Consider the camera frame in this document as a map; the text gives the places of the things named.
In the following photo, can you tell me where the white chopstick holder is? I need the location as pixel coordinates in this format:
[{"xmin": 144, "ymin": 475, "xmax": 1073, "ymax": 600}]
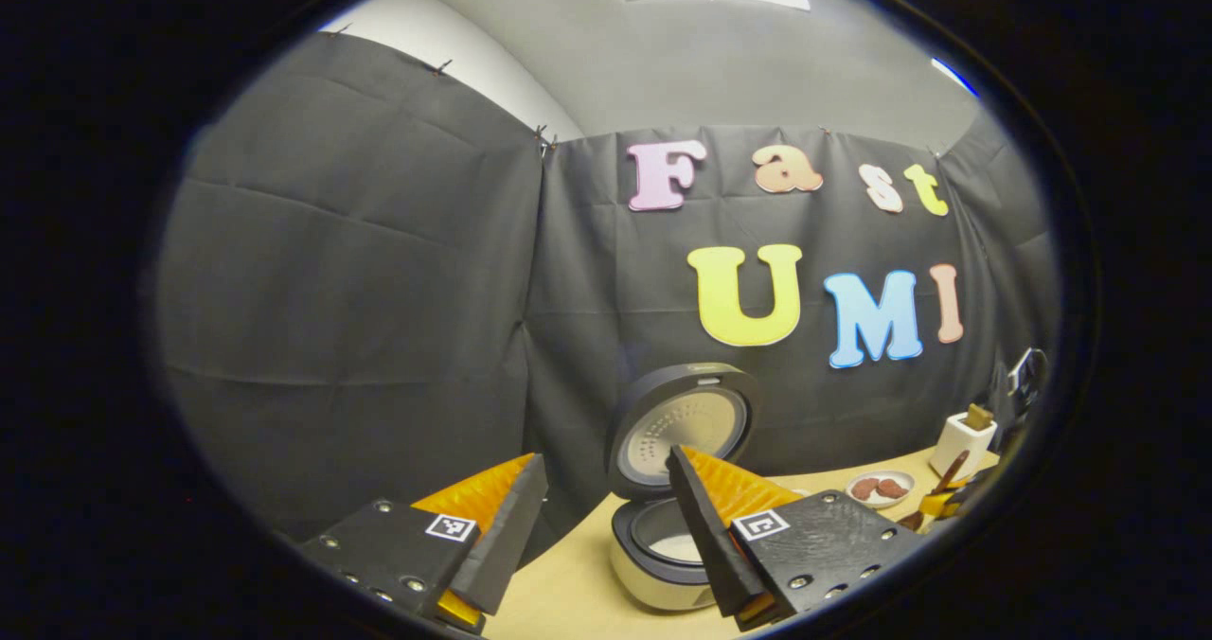
[{"xmin": 931, "ymin": 411, "xmax": 999, "ymax": 481}]

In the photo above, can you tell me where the red-brown wooden spoon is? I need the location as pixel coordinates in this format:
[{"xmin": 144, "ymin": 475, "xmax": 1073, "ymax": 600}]
[{"xmin": 898, "ymin": 450, "xmax": 972, "ymax": 534}]

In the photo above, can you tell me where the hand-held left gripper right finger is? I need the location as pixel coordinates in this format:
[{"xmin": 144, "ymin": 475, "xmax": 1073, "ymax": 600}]
[{"xmin": 666, "ymin": 444, "xmax": 934, "ymax": 633}]

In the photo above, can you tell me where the white round plate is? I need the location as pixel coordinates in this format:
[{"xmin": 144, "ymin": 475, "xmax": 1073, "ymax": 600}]
[{"xmin": 846, "ymin": 471, "xmax": 917, "ymax": 510}]

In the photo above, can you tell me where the white rice heap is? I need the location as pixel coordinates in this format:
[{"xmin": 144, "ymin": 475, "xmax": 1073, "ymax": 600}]
[{"xmin": 653, "ymin": 531, "xmax": 707, "ymax": 566}]

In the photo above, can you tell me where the dark grey rice cooker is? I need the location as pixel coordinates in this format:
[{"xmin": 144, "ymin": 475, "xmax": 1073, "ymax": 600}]
[{"xmin": 604, "ymin": 363, "xmax": 764, "ymax": 613}]

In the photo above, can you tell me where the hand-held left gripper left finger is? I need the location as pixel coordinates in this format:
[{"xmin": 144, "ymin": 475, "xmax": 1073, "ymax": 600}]
[{"xmin": 298, "ymin": 451, "xmax": 550, "ymax": 633}]

